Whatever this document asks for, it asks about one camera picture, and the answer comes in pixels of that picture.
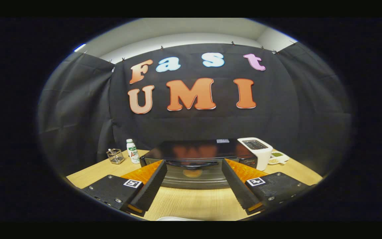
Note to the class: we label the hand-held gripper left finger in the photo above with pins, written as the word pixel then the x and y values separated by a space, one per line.
pixel 151 187

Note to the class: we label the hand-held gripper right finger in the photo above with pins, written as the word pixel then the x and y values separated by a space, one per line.
pixel 237 187

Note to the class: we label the glazed brown donut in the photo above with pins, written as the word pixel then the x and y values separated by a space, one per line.
pixel 192 173

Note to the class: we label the black toaster oven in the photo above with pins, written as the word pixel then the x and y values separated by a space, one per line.
pixel 191 148

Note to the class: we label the white pop-up toaster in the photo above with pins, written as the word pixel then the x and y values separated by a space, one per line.
pixel 264 157

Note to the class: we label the white bottle green label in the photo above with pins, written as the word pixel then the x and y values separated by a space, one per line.
pixel 133 152

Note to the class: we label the white plate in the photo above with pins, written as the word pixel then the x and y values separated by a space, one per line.
pixel 177 219

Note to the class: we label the small white dish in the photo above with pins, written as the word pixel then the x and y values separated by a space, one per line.
pixel 279 157

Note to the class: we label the small ceiling light panel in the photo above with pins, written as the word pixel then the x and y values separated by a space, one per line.
pixel 80 47

